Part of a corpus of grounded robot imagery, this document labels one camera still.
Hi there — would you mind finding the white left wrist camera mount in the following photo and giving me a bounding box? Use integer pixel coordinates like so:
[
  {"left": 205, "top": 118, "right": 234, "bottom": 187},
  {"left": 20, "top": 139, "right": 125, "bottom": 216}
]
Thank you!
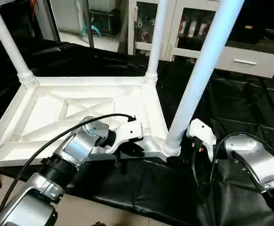
[{"left": 105, "top": 119, "right": 144, "bottom": 155}]

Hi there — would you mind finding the black box device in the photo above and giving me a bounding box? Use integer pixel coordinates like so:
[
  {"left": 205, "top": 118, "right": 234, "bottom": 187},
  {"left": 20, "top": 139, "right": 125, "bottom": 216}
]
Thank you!
[{"left": 235, "top": 9, "right": 269, "bottom": 45}]

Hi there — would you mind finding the white drawer unit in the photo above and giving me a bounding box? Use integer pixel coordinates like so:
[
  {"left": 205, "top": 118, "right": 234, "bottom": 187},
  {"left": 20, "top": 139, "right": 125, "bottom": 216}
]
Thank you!
[{"left": 214, "top": 46, "right": 274, "bottom": 79}]

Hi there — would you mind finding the white plastic table leg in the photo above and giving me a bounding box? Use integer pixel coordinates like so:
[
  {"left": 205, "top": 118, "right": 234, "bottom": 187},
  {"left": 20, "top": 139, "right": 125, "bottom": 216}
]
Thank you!
[
  {"left": 144, "top": 0, "right": 169, "bottom": 83},
  {"left": 161, "top": 0, "right": 245, "bottom": 157},
  {"left": 0, "top": 0, "right": 36, "bottom": 85}
]

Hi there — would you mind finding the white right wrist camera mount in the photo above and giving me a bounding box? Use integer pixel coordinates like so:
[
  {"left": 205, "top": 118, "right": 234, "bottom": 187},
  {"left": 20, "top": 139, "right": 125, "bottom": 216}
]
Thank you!
[{"left": 186, "top": 118, "right": 218, "bottom": 162}]

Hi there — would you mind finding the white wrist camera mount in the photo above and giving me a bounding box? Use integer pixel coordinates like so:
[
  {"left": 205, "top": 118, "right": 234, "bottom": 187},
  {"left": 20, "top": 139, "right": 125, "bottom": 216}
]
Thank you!
[
  {"left": 105, "top": 119, "right": 144, "bottom": 155},
  {"left": 186, "top": 118, "right": 218, "bottom": 162}
]

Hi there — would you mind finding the white plastic table top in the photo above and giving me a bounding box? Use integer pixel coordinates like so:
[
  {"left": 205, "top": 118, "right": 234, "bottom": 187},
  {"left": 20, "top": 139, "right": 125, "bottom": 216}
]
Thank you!
[{"left": 0, "top": 73, "right": 182, "bottom": 176}]

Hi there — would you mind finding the teal floor stand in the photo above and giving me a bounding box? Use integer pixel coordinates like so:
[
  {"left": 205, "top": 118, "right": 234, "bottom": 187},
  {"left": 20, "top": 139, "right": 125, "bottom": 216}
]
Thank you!
[{"left": 80, "top": 24, "right": 102, "bottom": 39}]

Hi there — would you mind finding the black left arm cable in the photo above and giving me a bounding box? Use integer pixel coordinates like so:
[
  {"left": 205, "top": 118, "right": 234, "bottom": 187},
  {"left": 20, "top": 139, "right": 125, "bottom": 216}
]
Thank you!
[{"left": 0, "top": 113, "right": 136, "bottom": 222}]

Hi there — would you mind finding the black plastic mat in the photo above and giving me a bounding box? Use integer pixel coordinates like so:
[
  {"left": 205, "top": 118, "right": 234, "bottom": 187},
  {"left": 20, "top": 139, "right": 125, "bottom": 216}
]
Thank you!
[{"left": 0, "top": 39, "right": 274, "bottom": 226}]

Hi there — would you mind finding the white glass door cabinet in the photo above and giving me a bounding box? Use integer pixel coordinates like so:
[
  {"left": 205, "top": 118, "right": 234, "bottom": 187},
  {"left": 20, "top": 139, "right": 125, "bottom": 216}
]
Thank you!
[{"left": 127, "top": 0, "right": 222, "bottom": 62}]

